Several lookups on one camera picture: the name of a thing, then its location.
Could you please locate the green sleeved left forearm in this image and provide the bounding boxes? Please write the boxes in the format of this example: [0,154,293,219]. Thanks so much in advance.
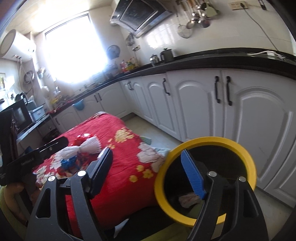
[1,186,27,240]

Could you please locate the trash inside bin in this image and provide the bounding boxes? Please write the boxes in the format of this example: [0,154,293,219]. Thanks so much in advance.
[179,192,203,208]

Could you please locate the yellow rimmed black trash bin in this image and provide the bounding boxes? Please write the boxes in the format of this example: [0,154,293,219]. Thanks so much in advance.
[154,137,257,227]

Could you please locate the black kitchen countertop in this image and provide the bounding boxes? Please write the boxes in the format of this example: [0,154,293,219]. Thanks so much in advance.
[16,47,296,144]

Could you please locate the left hand with ring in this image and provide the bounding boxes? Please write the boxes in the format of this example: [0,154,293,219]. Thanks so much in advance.
[4,182,43,221]

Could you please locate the blue plastic wrapper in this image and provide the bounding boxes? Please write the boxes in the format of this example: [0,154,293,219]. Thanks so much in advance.
[61,156,77,170]

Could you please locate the red candy wrapper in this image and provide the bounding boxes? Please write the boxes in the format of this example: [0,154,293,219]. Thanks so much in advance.
[72,133,93,146]

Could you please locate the grey storage box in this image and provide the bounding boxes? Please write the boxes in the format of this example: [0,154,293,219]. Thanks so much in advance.
[29,105,46,122]

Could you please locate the black microwave oven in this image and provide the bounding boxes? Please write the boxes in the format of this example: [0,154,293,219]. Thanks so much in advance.
[1,99,33,135]

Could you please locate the white foam fruit net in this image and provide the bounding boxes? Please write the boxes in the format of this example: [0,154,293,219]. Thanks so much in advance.
[56,136,102,160]

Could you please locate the red floral tablecloth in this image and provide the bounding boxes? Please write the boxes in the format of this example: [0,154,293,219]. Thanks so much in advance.
[34,112,170,228]

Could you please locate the blue hanging basin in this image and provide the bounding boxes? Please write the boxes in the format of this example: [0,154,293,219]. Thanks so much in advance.
[72,99,85,111]

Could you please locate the white lower cabinets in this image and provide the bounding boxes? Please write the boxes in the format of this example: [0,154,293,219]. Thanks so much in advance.
[53,69,295,207]

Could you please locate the white water heater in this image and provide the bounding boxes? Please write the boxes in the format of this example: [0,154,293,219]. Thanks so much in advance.
[1,29,36,62]

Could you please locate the condiment bottles group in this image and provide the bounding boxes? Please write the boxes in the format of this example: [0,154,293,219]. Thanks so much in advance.
[120,57,139,73]

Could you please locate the steel teapot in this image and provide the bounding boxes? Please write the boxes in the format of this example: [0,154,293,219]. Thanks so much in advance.
[149,54,160,66]

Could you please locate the dark lidded pot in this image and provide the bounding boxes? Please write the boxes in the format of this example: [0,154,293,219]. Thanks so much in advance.
[160,48,174,63]

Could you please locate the black range hood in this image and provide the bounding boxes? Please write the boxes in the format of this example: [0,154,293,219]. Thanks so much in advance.
[110,0,172,39]

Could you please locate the hanging metal ladles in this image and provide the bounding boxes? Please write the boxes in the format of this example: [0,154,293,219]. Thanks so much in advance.
[176,1,219,30]

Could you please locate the small wall fan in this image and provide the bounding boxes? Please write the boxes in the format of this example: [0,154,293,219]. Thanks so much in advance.
[106,45,120,60]

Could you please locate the wire skimmer strainer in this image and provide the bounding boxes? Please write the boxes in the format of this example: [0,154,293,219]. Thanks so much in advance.
[173,5,193,39]

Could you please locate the wall power socket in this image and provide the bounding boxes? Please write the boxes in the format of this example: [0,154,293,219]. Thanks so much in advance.
[228,1,248,11]

